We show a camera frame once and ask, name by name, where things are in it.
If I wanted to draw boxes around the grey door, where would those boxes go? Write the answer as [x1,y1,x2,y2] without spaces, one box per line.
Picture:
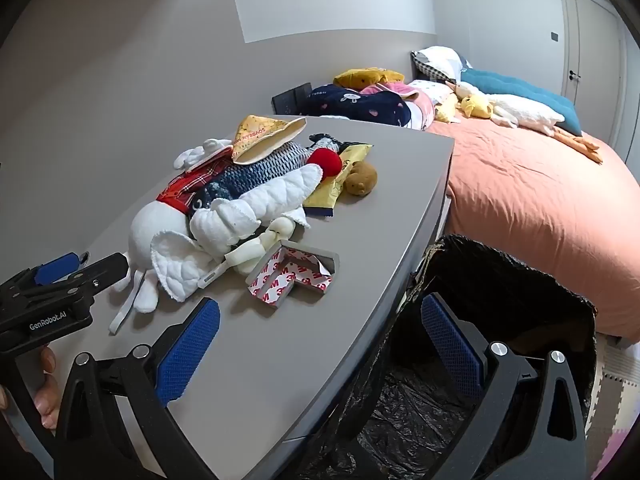
[560,0,626,111]

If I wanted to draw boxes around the red plaid white plush pouch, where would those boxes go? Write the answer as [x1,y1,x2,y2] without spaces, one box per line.
[110,157,236,315]

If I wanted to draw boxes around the brown plush bear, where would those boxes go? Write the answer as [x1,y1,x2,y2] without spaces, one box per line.
[342,160,378,197]

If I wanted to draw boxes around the white plush glove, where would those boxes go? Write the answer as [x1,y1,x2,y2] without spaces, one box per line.
[174,139,233,169]

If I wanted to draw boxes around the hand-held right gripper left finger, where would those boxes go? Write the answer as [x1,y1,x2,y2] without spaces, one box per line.
[52,296,222,480]

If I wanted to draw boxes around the yellow printed fabric pouch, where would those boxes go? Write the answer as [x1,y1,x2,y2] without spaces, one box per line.
[231,115,307,165]

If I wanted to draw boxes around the blue fish plush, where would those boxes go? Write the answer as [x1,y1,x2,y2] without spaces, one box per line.
[190,140,313,211]

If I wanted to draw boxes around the teal pillow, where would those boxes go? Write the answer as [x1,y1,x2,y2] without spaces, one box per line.
[460,69,583,136]

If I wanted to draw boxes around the black wall sockets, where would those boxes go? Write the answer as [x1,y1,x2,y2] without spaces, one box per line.
[271,82,313,115]

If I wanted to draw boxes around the mustard yellow plush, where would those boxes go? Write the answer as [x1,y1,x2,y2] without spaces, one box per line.
[333,67,405,90]

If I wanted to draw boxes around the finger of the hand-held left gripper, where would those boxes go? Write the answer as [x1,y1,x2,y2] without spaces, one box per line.
[31,251,92,286]
[59,252,129,302]

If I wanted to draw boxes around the yellow packet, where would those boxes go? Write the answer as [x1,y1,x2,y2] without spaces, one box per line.
[302,144,373,219]

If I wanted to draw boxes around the black trash bag bin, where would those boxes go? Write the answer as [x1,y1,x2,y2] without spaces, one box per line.
[295,234,598,480]

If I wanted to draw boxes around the white quilted cloth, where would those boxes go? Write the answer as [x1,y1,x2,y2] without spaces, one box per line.
[150,162,323,303]

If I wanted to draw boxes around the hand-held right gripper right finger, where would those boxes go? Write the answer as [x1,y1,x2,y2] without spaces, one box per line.
[420,292,588,480]

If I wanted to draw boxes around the white goose plush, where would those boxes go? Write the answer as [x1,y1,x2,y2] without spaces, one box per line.
[447,80,603,163]

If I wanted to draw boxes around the bed with orange sheet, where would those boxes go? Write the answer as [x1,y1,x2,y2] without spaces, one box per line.
[425,110,633,346]

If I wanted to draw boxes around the white pillow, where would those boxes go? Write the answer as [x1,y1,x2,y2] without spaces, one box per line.
[416,46,471,81]

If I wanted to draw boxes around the cream jointed doll figure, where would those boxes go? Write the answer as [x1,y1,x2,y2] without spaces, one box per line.
[223,217,296,276]

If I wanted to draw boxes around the foam puzzle floor mat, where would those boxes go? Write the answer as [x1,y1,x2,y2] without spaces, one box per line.
[585,335,640,480]

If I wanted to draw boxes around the pink cloth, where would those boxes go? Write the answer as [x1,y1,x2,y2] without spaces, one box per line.
[360,82,436,131]

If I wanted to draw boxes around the checkered pillow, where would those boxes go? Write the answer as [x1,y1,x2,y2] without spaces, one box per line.
[411,51,453,81]

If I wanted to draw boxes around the white fabric strap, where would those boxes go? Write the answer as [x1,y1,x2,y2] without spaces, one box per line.
[109,270,147,335]

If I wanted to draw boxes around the black white striped plush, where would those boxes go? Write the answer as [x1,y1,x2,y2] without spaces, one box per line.
[307,132,361,157]

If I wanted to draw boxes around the person's left hand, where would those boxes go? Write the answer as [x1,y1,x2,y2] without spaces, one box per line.
[30,346,62,431]

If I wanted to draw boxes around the grey adhesive corner bracket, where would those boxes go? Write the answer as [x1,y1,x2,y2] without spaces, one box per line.
[272,240,341,281]
[246,251,333,317]

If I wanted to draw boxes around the yellow duck plush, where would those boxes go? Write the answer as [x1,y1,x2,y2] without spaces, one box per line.
[460,95,493,120]

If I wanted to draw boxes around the red foam ball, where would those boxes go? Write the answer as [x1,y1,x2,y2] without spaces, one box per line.
[306,149,343,181]

